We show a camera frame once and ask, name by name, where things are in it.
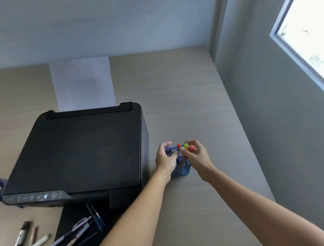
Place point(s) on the person's left fingers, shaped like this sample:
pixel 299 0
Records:
pixel 169 152

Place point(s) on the window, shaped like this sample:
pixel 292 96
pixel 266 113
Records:
pixel 313 31

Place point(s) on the person's left hand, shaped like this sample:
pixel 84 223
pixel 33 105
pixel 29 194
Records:
pixel 164 162

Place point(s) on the blue pen holder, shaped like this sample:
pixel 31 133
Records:
pixel 182 171

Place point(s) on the green ball-top pen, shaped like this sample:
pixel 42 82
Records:
pixel 186 146

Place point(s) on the person's right forearm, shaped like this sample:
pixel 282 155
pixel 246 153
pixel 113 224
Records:
pixel 261 209

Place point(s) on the white paper sheet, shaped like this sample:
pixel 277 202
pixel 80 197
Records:
pixel 83 84

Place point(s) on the person's left forearm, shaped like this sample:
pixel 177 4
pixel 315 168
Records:
pixel 128 225

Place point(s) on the person's right hand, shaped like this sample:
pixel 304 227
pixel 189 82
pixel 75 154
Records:
pixel 200 159

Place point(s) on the black printer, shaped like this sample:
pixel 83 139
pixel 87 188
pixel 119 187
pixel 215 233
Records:
pixel 76 151

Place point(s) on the person's right fingers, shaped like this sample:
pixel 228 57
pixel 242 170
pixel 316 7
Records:
pixel 190 152

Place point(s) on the light purple pen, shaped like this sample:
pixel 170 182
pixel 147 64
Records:
pixel 72 230

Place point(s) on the dark blue pen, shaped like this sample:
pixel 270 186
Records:
pixel 98 217
pixel 91 217

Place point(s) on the red ball-top pen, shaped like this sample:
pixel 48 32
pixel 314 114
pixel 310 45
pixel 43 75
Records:
pixel 179 146
pixel 191 148

